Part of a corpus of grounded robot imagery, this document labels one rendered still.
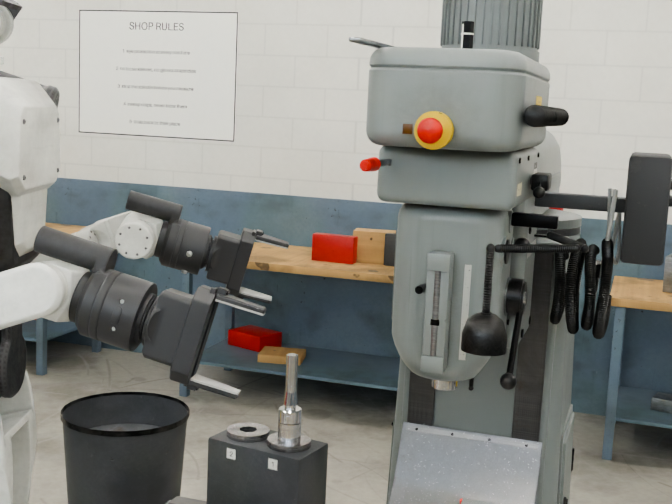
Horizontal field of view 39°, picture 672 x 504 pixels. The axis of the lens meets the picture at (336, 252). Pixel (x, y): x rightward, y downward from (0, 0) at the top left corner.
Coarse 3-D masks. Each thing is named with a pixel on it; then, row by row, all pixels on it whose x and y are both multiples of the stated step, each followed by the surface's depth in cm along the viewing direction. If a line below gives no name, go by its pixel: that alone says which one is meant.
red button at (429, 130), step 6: (426, 120) 148; (432, 120) 148; (420, 126) 148; (426, 126) 148; (432, 126) 147; (438, 126) 147; (420, 132) 148; (426, 132) 148; (432, 132) 148; (438, 132) 148; (420, 138) 149; (426, 138) 148; (432, 138) 148; (438, 138) 148
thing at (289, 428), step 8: (280, 416) 194; (296, 416) 193; (280, 424) 194; (288, 424) 193; (296, 424) 194; (280, 432) 194; (288, 432) 193; (296, 432) 194; (280, 440) 194; (288, 440) 194; (296, 440) 194
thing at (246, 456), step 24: (240, 432) 198; (264, 432) 199; (216, 456) 198; (240, 456) 195; (264, 456) 192; (288, 456) 190; (312, 456) 193; (216, 480) 198; (240, 480) 196; (264, 480) 193; (288, 480) 190; (312, 480) 194
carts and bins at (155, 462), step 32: (64, 416) 360; (96, 416) 378; (128, 416) 384; (160, 416) 382; (64, 448) 354; (96, 448) 340; (128, 448) 340; (160, 448) 346; (96, 480) 343; (128, 480) 343; (160, 480) 349
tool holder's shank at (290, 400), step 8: (288, 360) 192; (296, 360) 193; (288, 368) 193; (296, 368) 193; (288, 376) 193; (296, 376) 193; (288, 384) 193; (296, 384) 194; (288, 392) 193; (296, 392) 194; (288, 400) 193; (296, 400) 194; (288, 408) 194
